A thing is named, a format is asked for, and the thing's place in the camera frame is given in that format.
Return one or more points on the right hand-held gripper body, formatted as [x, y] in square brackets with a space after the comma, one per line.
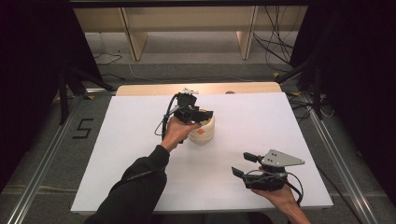
[280, 159]

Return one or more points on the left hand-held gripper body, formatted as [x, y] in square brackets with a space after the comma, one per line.
[186, 109]

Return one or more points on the cream ribbed pen holder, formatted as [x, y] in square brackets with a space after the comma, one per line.
[205, 133]

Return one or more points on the person's left hand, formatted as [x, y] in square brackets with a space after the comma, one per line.
[177, 132]

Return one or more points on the person's right hand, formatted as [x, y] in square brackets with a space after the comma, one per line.
[280, 197]

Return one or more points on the wooden table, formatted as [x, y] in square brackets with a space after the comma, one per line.
[149, 90]

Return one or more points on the person's dark trousers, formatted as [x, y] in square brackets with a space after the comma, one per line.
[260, 218]

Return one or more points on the black metal stand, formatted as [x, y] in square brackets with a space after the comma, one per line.
[63, 99]
[317, 90]

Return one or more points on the light wooden furniture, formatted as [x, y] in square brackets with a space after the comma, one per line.
[186, 18]

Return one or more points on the dark curtain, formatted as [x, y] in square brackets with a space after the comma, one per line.
[361, 77]
[34, 77]

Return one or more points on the aluminium floor rail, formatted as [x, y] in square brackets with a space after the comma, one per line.
[40, 168]
[339, 161]

